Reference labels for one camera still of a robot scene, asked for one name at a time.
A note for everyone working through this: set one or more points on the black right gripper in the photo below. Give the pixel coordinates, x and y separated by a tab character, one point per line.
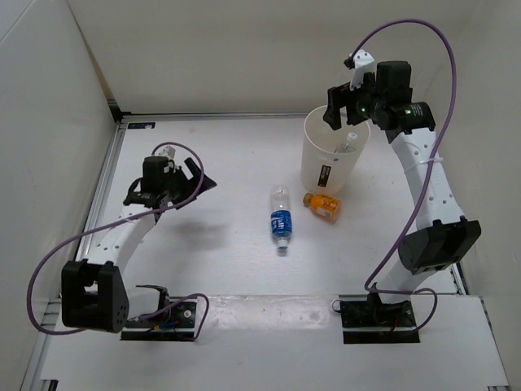
341	97

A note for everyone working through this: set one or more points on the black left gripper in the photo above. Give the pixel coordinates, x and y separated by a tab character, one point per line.
194	169

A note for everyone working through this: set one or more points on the clear crushed plastic bottle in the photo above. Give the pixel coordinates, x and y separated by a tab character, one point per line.
348	145

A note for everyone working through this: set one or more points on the blue label plastic bottle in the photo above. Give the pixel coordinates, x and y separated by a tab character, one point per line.
281	218

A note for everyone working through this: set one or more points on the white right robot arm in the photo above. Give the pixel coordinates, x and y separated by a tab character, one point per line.
438	234

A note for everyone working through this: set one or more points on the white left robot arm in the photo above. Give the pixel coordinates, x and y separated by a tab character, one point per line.
94	295

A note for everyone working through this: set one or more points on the white plastic bin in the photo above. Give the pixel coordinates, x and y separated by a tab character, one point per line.
322	171

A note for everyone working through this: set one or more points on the orange juice bottle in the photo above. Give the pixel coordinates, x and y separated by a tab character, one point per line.
323	205

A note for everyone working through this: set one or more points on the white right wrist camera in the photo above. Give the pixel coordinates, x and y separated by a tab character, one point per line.
361	63

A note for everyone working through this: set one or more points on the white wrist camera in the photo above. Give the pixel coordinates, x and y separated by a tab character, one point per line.
361	63
167	151

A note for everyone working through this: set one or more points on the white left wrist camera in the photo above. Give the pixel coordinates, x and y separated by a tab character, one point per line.
167	151

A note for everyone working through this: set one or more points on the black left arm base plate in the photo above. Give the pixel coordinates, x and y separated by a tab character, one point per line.
178	325

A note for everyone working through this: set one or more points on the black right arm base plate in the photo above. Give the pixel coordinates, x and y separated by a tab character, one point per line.
386	325

